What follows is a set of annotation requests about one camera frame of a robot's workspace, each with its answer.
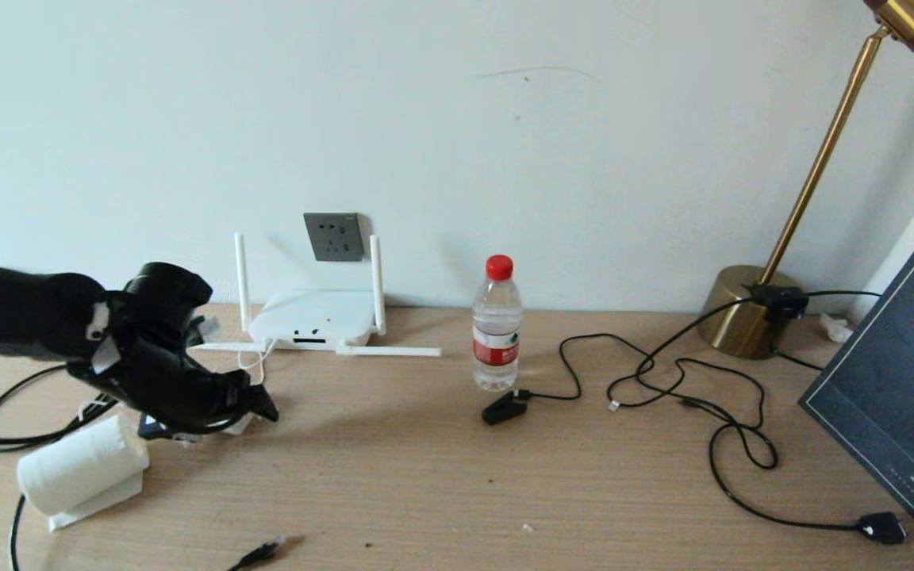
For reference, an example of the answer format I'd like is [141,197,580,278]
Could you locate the crumpled white paper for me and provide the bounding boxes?
[820,313,855,343]

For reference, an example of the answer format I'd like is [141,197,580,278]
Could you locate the clear water bottle red cap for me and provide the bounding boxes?
[472,255,523,392]

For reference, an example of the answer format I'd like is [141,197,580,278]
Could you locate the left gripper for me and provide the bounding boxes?
[67,335,280,435]

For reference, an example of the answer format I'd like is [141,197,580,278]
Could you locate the black power adapter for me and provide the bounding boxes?
[481,389,532,427]

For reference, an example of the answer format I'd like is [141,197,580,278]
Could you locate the dark blue book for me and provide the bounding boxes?
[798,242,914,565]

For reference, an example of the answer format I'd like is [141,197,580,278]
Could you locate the brass desk lamp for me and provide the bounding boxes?
[698,0,914,361]

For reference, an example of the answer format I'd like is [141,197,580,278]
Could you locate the grey wall socket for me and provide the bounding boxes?
[303,212,366,263]

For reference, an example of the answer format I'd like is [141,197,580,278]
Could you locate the thin black adapter cable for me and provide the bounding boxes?
[527,333,780,470]

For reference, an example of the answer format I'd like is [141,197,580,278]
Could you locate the thin white cable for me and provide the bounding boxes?
[236,339,277,386]

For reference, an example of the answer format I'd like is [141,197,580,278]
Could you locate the white router with antennas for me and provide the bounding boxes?
[187,232,442,358]

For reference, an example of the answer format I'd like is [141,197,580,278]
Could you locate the white tissue roll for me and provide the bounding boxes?
[16,414,151,531]

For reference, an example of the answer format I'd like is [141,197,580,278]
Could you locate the black lamp cable with plug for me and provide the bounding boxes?
[606,284,908,546]

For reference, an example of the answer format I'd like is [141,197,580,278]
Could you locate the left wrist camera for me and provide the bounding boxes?
[138,412,256,443]

